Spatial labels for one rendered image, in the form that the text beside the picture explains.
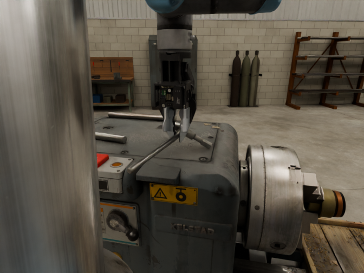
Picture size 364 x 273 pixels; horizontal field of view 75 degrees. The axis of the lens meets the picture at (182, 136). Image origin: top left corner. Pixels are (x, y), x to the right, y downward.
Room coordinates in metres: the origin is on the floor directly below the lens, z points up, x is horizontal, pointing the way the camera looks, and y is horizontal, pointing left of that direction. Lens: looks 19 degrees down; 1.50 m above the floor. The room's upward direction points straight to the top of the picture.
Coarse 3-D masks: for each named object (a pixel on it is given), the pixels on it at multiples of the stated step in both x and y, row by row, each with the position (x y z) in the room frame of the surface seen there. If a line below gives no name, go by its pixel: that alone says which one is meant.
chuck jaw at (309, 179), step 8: (288, 168) 0.56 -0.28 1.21; (296, 176) 0.54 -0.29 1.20; (304, 176) 0.55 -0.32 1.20; (312, 176) 0.55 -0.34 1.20; (304, 184) 0.53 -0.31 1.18; (312, 184) 0.53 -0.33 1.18; (304, 192) 0.55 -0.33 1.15; (312, 192) 0.55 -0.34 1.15; (320, 192) 0.58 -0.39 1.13; (304, 200) 0.58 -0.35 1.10; (312, 200) 0.57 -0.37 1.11; (320, 200) 0.56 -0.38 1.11
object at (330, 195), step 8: (328, 192) 0.59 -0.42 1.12; (336, 192) 0.60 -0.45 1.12; (328, 200) 0.57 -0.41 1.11; (336, 200) 0.58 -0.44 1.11; (344, 200) 0.57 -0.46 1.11; (304, 208) 0.61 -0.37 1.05; (312, 208) 0.58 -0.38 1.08; (320, 208) 0.57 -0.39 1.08; (328, 208) 0.56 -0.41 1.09; (336, 208) 0.57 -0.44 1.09; (344, 208) 0.56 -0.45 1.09; (320, 216) 0.57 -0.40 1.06; (328, 216) 0.57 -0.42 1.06; (336, 216) 0.57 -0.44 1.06
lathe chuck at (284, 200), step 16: (272, 160) 0.58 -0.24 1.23; (288, 160) 0.58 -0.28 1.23; (272, 176) 0.54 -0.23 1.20; (288, 176) 0.54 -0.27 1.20; (272, 192) 0.51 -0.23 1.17; (288, 192) 0.51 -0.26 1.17; (272, 208) 0.50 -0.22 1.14; (288, 208) 0.49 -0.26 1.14; (272, 224) 0.49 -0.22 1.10; (288, 224) 0.48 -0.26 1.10; (272, 240) 0.49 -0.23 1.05; (288, 240) 0.48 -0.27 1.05
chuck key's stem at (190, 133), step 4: (176, 124) 0.60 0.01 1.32; (176, 128) 0.60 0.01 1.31; (188, 132) 0.59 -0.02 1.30; (192, 132) 0.60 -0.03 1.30; (188, 136) 0.59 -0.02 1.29; (192, 136) 0.59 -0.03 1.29; (196, 136) 0.59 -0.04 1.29; (196, 140) 0.59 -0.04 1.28; (200, 140) 0.59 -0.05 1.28; (204, 140) 0.59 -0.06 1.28; (200, 144) 0.59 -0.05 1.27; (204, 144) 0.59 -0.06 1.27; (208, 144) 0.59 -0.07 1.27; (208, 148) 0.59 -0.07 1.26
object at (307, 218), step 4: (304, 212) 0.58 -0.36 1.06; (308, 212) 0.58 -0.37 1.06; (312, 212) 0.59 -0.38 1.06; (304, 216) 0.58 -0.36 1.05; (308, 216) 0.58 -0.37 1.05; (312, 216) 0.58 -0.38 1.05; (316, 216) 0.58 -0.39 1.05; (304, 220) 0.57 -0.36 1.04; (308, 220) 0.57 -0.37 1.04; (312, 220) 0.57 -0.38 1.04; (316, 220) 0.57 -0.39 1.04; (304, 224) 0.57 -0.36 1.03; (308, 224) 0.57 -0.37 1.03; (304, 228) 0.57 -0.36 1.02; (308, 228) 0.56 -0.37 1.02; (304, 232) 0.56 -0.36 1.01; (308, 232) 0.56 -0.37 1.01; (300, 236) 0.56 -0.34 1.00; (300, 240) 0.55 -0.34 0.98; (300, 244) 0.55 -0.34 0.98; (300, 248) 0.54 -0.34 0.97
